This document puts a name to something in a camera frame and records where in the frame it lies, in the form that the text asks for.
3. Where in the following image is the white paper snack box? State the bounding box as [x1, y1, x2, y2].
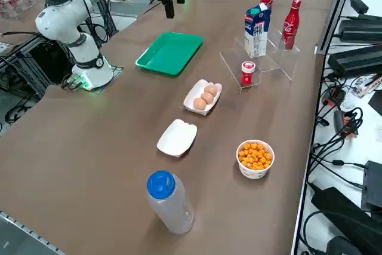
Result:
[156, 118, 198, 159]

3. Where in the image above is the white paper egg box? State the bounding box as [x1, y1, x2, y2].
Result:
[183, 79, 223, 116]

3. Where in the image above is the black box device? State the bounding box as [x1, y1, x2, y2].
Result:
[361, 161, 382, 211]

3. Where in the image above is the green plastic tray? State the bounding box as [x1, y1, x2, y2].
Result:
[135, 30, 205, 77]

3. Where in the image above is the blue white milk carton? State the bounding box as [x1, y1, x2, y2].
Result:
[244, 2, 272, 59]

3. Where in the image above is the small red white-capped bottle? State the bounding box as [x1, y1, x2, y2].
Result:
[241, 60, 256, 86]

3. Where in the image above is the clear acrylic stepped shelf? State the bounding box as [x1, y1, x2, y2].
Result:
[219, 29, 301, 94]

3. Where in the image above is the orange caramel popcorn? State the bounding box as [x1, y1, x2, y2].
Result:
[238, 142, 273, 168]

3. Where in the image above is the small black power adapter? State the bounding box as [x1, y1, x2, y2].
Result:
[350, 0, 369, 14]

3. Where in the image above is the long black power brick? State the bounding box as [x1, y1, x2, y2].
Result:
[340, 19, 382, 44]
[328, 45, 382, 72]

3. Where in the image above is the white paper popcorn cup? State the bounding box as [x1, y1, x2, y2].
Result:
[236, 139, 275, 179]

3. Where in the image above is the clear bottle with blue cap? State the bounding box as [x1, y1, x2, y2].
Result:
[146, 170, 195, 235]

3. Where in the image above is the aluminium frame post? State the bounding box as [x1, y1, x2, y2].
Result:
[315, 0, 359, 56]

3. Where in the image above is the aluminium table edge rail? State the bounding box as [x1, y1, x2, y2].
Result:
[0, 210, 65, 255]

